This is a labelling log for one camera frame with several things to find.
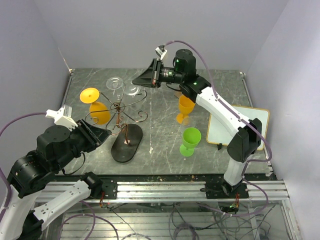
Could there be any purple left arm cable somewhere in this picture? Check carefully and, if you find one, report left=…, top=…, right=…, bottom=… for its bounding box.
left=0, top=112, right=48, bottom=218

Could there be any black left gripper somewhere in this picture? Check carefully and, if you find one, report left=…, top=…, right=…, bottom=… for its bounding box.
left=53, top=116, right=112, bottom=170

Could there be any orange plastic wine glass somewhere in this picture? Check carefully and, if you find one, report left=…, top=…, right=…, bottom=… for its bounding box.
left=176, top=95, right=196, bottom=124

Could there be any metal wine glass rack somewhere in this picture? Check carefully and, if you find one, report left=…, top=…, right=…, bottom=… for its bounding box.
left=85, top=91, right=148, bottom=164

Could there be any clear wine glass front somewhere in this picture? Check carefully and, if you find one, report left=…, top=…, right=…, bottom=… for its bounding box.
left=181, top=116, right=196, bottom=129

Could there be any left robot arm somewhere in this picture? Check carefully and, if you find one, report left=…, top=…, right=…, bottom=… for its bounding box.
left=0, top=119, right=111, bottom=240

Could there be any aluminium rail front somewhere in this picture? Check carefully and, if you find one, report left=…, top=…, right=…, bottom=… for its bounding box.
left=39, top=174, right=291, bottom=203

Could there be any clear wine glass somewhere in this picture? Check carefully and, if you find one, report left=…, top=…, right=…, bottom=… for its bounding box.
left=106, top=76, right=125, bottom=102
left=123, top=83, right=141, bottom=96
left=181, top=116, right=196, bottom=129

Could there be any green plastic wine glass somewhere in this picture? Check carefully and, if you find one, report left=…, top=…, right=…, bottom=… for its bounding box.
left=179, top=127, right=202, bottom=157

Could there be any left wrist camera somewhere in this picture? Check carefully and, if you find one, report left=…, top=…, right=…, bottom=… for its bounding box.
left=45, top=104, right=78, bottom=132

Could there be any small whiteboard yellow frame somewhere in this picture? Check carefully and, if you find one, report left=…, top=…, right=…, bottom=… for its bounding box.
left=206, top=104, right=270, bottom=151

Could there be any orange wine glass far left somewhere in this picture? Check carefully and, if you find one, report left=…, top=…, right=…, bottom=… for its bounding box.
left=79, top=87, right=111, bottom=125

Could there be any wooden picture coaster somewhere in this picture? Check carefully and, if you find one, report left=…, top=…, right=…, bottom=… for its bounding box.
left=174, top=91, right=183, bottom=99

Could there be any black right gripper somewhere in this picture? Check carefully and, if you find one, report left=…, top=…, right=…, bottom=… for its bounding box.
left=132, top=58, right=185, bottom=89

